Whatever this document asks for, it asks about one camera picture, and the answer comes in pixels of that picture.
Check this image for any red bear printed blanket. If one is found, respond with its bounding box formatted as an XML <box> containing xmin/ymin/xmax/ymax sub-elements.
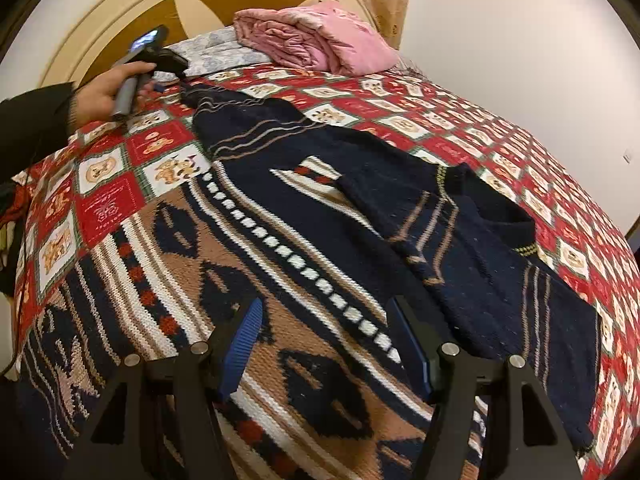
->
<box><xmin>10</xmin><ymin>62</ymin><xmax>640</xmax><ymax>480</ymax></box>

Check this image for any navy patterned knitted sweater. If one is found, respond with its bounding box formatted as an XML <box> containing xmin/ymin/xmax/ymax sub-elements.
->
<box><xmin>15</xmin><ymin>85</ymin><xmax>603</xmax><ymax>480</ymax></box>

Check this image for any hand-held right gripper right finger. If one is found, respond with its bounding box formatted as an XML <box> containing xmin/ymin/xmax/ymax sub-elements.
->
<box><xmin>387</xmin><ymin>296</ymin><xmax>583</xmax><ymax>480</ymax></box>

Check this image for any grey floral pillow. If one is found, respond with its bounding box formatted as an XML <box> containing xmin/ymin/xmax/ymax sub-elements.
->
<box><xmin>165</xmin><ymin>27</ymin><xmax>281</xmax><ymax>77</ymax></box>

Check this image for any dark cloth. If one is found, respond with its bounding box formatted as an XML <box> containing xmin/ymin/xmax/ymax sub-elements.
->
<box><xmin>0</xmin><ymin>180</ymin><xmax>25</xmax><ymax>296</ymax></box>

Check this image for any person's left forearm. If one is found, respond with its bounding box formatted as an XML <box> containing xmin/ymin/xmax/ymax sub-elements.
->
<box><xmin>0</xmin><ymin>82</ymin><xmax>77</xmax><ymax>153</ymax></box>

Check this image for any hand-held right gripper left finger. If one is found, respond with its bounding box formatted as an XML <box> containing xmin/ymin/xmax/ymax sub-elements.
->
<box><xmin>62</xmin><ymin>297</ymin><xmax>266</xmax><ymax>480</ymax></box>

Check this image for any beige patterned curtain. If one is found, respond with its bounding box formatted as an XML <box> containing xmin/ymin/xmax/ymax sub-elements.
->
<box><xmin>340</xmin><ymin>0</ymin><xmax>413</xmax><ymax>51</ymax></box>

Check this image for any person's left hand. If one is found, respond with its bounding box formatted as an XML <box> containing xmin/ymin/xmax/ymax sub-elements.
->
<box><xmin>70</xmin><ymin>60</ymin><xmax>157</xmax><ymax>126</ymax></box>

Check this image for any pink folded quilt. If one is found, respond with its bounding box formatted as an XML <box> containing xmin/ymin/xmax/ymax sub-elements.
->
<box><xmin>232</xmin><ymin>1</ymin><xmax>401</xmax><ymax>75</ymax></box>

